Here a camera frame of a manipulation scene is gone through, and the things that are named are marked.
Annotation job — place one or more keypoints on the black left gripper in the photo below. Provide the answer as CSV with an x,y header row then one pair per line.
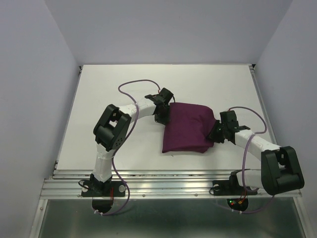
x,y
163,120

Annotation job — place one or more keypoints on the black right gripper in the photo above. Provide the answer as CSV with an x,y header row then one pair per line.
x,y
213,136

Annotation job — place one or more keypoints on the purple cloth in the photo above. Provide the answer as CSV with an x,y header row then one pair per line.
x,y
188,128

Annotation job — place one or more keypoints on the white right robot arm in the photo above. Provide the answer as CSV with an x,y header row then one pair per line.
x,y
266,166

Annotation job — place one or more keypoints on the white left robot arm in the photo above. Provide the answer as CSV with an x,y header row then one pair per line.
x,y
111,129

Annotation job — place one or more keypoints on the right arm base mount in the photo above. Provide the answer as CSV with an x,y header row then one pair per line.
x,y
238,201

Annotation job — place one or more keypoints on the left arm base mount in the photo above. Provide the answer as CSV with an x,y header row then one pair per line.
x,y
103,194

